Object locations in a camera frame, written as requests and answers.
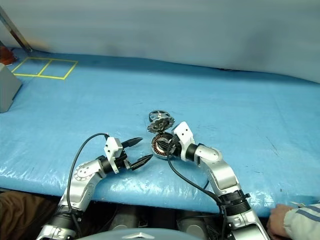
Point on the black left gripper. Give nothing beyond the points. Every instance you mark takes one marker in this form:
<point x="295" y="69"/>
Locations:
<point x="126" y="163"/>

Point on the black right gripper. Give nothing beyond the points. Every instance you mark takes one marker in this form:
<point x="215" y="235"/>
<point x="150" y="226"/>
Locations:
<point x="174" y="147"/>

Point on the grey striped sleeve forearm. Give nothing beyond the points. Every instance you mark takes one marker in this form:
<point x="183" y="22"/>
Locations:
<point x="305" y="222"/>

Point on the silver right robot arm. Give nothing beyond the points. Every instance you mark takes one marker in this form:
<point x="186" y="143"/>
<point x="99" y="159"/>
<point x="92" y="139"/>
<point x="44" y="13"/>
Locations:
<point x="222" y="175"/>

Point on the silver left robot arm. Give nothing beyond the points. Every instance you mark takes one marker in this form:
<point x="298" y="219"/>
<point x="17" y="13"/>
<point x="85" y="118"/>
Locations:
<point x="82" y="172"/>

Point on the toothed silver motor lid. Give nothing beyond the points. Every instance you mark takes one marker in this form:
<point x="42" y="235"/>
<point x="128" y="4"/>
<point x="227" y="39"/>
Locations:
<point x="160" y="125"/>

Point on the silver spoked rotor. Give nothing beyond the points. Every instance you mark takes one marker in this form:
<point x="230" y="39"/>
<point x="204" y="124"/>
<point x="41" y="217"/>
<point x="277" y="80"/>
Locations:
<point x="156" y="115"/>

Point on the person's bare hand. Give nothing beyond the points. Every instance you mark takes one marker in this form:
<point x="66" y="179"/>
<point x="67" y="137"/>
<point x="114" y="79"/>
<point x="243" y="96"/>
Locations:
<point x="276" y="220"/>

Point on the blue table cover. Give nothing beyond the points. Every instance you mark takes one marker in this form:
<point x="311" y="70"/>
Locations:
<point x="225" y="112"/>

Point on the grey robot chest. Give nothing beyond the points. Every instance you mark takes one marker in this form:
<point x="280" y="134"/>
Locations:
<point x="140" y="236"/>

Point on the white backdrop panel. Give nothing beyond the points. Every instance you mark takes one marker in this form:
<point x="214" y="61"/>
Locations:
<point x="162" y="27"/>

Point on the yellow tape squares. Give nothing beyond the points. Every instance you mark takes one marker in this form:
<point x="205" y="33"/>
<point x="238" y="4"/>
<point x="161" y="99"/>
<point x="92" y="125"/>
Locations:
<point x="51" y="60"/>

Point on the brown garment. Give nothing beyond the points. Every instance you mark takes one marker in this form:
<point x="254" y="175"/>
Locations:
<point x="22" y="215"/>

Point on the grey box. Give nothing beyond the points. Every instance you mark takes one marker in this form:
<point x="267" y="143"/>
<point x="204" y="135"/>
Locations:
<point x="7" y="87"/>

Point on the orange object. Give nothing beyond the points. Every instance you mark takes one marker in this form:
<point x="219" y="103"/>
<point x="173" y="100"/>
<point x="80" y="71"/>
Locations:
<point x="5" y="56"/>

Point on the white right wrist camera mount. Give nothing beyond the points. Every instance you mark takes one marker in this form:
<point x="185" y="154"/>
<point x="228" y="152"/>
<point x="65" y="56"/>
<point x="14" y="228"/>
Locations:
<point x="185" y="133"/>

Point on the white camera head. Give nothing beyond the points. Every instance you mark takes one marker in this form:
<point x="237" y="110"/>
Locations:
<point x="112" y="150"/>

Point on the grey metal frame post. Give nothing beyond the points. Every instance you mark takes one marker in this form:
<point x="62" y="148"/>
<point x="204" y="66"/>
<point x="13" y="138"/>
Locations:
<point x="15" y="30"/>

